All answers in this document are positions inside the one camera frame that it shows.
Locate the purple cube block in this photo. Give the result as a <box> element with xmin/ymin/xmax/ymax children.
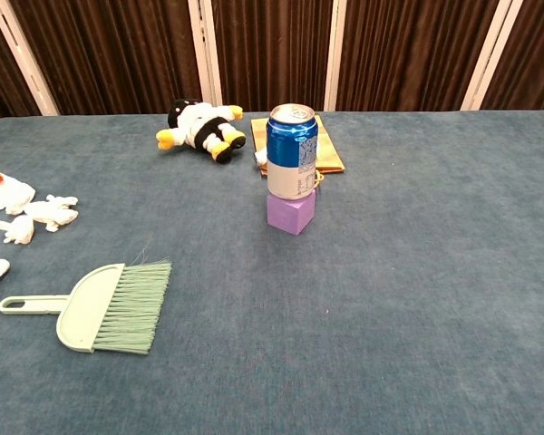
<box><xmin>266</xmin><ymin>188</ymin><xmax>317</xmax><ymax>237</ymax></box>

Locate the blue white drink can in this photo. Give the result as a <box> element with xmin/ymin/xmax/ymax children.
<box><xmin>266</xmin><ymin>102</ymin><xmax>320</xmax><ymax>201</ymax></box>

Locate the brown paper bag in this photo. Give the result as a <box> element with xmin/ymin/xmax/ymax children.
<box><xmin>250</xmin><ymin>113</ymin><xmax>347</xmax><ymax>188</ymax></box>

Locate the black white penguin plush toy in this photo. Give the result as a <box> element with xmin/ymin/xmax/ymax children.
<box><xmin>156</xmin><ymin>98</ymin><xmax>248</xmax><ymax>165</ymax></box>

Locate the blue table mat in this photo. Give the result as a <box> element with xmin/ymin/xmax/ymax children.
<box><xmin>0</xmin><ymin>108</ymin><xmax>544</xmax><ymax>435</ymax></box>

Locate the brown curtain panel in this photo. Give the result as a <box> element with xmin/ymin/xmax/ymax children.
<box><xmin>211</xmin><ymin>0</ymin><xmax>335</xmax><ymax>113</ymax></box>
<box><xmin>0</xmin><ymin>0</ymin><xmax>43</xmax><ymax>126</ymax></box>
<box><xmin>335</xmin><ymin>0</ymin><xmax>500</xmax><ymax>113</ymax></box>
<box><xmin>480</xmin><ymin>0</ymin><xmax>544</xmax><ymax>111</ymax></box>
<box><xmin>9</xmin><ymin>0</ymin><xmax>204</xmax><ymax>116</ymax></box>

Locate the mint green hand brush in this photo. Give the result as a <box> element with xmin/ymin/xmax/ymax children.
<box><xmin>0</xmin><ymin>258</ymin><xmax>173</xmax><ymax>355</ymax></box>

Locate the white partition frame post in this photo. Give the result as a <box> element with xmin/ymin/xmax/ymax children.
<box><xmin>460</xmin><ymin>0</ymin><xmax>525</xmax><ymax>112</ymax></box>
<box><xmin>0</xmin><ymin>0</ymin><xmax>60</xmax><ymax>117</ymax></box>
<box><xmin>187</xmin><ymin>0</ymin><xmax>224</xmax><ymax>108</ymax></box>
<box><xmin>323</xmin><ymin>0</ymin><xmax>348</xmax><ymax>112</ymax></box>

